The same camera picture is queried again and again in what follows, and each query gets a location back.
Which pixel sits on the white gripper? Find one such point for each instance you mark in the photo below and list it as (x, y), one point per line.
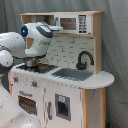
(55, 28)

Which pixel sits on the white toy microwave door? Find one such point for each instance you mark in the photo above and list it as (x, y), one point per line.
(76, 23)

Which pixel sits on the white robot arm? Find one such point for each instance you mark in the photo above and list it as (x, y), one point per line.
(32, 42)

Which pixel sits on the wooden toy kitchen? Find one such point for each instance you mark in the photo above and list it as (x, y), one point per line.
(63, 52)

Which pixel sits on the small metal pot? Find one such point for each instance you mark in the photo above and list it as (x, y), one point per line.
(31, 62)

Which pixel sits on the black toy stovetop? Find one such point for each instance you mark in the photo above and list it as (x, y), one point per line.
(41, 68)

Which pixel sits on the black toy faucet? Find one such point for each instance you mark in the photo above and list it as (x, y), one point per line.
(82, 61)

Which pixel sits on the grey toy sink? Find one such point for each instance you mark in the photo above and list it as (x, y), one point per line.
(72, 74)

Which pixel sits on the red right stove knob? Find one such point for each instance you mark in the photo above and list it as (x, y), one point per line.
(34, 84)

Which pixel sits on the red stove knob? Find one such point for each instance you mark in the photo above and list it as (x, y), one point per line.
(15, 79)
(34, 84)

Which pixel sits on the red left stove knob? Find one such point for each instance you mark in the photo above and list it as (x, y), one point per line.
(15, 79)

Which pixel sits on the white oven door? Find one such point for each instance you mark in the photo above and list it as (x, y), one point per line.
(30, 100)

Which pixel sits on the white cabinet door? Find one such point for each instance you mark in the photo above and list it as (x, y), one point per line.
(64, 107)

